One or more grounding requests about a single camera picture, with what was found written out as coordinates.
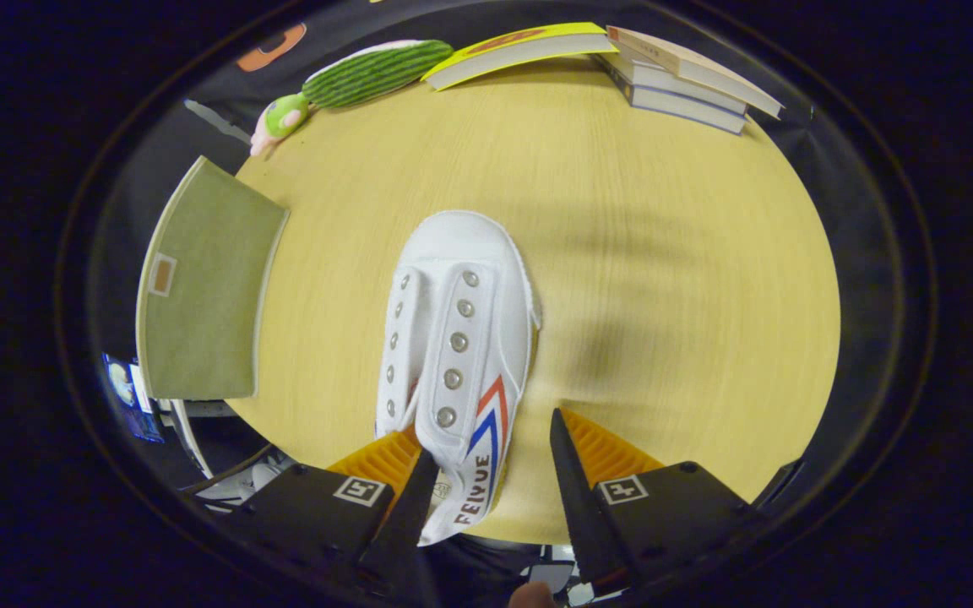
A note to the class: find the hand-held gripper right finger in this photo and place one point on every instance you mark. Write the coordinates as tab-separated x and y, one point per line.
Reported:
575	498

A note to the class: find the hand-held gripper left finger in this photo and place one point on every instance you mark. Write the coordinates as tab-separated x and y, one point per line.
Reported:
406	515

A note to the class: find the white canvas shoe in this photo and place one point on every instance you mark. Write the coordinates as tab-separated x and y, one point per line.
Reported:
453	253

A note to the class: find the pale green fabric storage box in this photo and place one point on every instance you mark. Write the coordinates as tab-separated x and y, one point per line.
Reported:
208	295

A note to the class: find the person's dark clothing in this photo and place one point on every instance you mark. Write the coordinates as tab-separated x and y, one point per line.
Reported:
478	574

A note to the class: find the white panel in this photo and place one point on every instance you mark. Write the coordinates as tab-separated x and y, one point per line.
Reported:
187	439

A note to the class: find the computer monitor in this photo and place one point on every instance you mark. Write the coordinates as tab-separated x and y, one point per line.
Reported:
133	397

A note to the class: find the grey cover book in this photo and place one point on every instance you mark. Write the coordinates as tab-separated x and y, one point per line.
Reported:
681	108

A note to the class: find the pink and green plush toy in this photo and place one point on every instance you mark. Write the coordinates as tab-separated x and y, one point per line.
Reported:
284	116

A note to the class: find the white paperback book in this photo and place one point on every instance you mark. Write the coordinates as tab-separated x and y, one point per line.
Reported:
672	84

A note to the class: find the green striped watermelon plush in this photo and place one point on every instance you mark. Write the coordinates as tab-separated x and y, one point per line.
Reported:
368	74

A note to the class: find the yellow book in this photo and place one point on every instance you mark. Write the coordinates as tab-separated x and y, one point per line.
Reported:
520	52

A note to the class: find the beige book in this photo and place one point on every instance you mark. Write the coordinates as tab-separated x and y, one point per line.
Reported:
689	63

